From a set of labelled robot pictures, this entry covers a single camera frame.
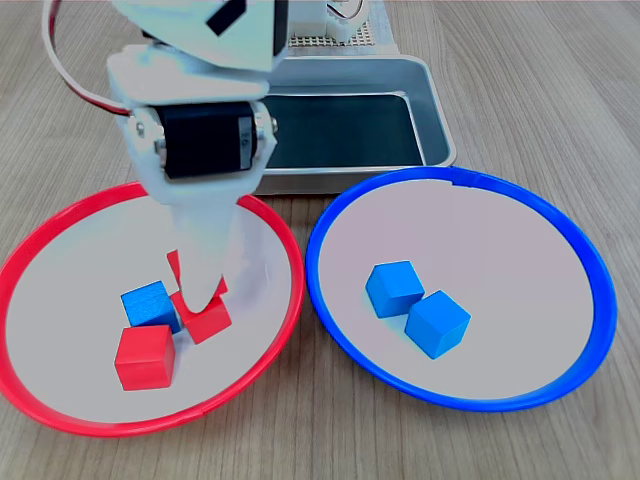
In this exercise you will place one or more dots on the red-rimmed white plate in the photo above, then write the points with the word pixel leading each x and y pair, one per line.
pixel 75 280

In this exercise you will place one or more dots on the blue cube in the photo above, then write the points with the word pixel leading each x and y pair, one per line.
pixel 149 306
pixel 437 327
pixel 395 290

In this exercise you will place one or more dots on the steel tray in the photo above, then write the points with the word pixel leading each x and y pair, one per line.
pixel 430 110

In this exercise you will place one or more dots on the blue-rimmed white plate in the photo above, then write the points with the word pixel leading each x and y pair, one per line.
pixel 500 280

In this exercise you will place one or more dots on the red cube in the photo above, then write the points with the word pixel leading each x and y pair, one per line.
pixel 173 270
pixel 145 360
pixel 211 326

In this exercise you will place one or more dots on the pale perforated base plate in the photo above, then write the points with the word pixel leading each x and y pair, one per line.
pixel 382 35

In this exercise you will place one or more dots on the black tray mat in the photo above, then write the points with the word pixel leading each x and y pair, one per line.
pixel 345 130

